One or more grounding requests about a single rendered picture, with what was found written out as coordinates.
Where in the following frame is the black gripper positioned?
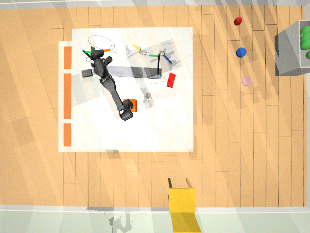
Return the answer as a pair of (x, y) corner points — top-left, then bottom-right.
(90, 46), (106, 68)

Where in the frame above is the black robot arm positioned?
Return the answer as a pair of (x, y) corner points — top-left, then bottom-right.
(94, 56), (134, 121)

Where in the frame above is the red rectangular block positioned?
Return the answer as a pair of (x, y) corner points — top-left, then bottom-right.
(167, 73), (176, 88)

